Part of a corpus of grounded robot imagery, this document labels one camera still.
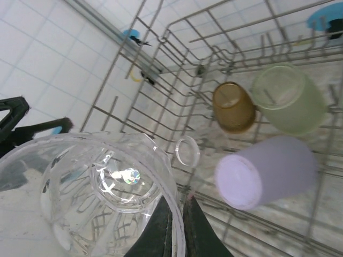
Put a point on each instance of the blue circle fish sticker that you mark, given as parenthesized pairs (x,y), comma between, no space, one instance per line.
(57,131)
(131,33)
(319,20)

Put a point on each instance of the purple plastic cup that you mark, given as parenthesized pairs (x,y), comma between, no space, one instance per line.
(262,174)

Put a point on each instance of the aluminium corner post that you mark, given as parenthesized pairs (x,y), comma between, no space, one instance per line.
(107,26)

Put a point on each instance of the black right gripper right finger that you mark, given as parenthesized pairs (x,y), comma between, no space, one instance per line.
(199,233)

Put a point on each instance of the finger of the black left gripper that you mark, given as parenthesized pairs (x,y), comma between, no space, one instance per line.
(45,129)
(22,107)

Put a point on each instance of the amber plastic cup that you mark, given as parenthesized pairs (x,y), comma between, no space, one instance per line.
(233,109)

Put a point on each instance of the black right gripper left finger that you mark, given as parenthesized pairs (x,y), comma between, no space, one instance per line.
(155,235)

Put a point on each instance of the pale green frosted cup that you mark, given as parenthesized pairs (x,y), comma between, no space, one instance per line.
(292,107)

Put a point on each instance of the clear plastic cup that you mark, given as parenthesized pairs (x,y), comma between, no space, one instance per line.
(80,214)
(187,151)

